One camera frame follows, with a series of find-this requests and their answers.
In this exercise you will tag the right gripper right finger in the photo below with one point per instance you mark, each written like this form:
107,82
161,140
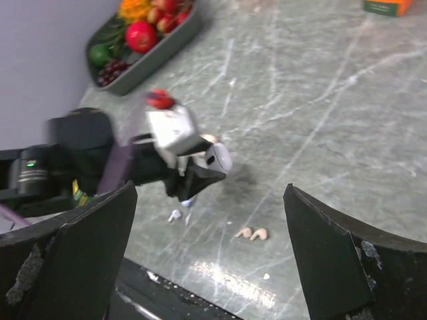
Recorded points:
349,269

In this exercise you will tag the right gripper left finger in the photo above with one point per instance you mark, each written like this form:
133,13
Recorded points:
65,267

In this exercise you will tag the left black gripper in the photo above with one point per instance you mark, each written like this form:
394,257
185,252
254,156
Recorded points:
139,161

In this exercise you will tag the white earbud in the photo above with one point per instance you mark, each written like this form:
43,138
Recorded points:
189,202
175,214

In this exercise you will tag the white earbud charging case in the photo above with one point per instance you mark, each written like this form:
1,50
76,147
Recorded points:
218,158

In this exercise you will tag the beige earbud charging case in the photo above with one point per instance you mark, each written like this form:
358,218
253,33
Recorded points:
210,138

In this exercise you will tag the orange sponge box front left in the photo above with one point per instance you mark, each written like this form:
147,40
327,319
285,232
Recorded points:
80,198

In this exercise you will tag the orange sponge box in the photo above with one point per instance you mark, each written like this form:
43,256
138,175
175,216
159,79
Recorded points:
393,8
80,198

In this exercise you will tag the beige earbud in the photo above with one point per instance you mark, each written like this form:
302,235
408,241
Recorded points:
245,232
260,233

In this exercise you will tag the grey fruit tray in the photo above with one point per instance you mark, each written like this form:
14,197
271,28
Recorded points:
145,65

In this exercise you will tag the dark grape bunch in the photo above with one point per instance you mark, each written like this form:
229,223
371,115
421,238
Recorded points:
111,71

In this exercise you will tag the red apple toy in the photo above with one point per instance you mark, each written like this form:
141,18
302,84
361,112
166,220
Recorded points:
141,37

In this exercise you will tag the green lime toy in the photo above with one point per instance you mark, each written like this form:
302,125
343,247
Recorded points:
100,55

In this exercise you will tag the red lychee bunch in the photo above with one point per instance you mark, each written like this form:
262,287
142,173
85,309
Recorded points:
166,15

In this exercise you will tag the orange pineapple toy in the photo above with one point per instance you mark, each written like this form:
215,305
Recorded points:
134,10

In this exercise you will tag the orange sponge box back left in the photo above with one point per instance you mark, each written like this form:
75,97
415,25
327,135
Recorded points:
393,8

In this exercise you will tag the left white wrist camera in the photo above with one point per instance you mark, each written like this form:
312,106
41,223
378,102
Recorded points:
173,125

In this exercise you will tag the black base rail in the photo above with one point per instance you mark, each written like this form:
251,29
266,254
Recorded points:
141,294

